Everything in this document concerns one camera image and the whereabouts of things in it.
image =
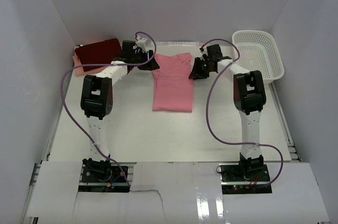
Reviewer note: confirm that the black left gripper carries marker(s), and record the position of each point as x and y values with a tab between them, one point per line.
152	65

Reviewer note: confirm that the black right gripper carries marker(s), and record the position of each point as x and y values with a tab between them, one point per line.
197	73

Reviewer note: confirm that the pink t-shirt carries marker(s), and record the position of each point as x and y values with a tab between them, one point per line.
173	89

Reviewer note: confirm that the white perforated plastic basket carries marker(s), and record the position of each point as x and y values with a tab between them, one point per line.
258	51

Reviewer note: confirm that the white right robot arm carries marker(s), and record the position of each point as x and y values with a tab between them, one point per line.
249	98

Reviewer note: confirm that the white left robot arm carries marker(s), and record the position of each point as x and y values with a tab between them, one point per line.
97	91

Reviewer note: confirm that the dark red folded t-shirt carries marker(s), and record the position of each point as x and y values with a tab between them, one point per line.
101	52

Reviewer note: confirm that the peach folded t-shirt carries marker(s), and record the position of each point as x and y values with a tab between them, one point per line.
80	71

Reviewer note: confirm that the white front cover board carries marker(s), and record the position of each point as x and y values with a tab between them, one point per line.
176	193

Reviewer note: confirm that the white paper sheet at wall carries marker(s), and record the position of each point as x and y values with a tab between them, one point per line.
177	43

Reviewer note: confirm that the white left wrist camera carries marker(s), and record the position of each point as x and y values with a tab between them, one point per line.
143	44

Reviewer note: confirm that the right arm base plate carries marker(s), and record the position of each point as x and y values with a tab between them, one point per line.
233	182

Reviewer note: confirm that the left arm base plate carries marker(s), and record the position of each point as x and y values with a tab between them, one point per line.
95	182

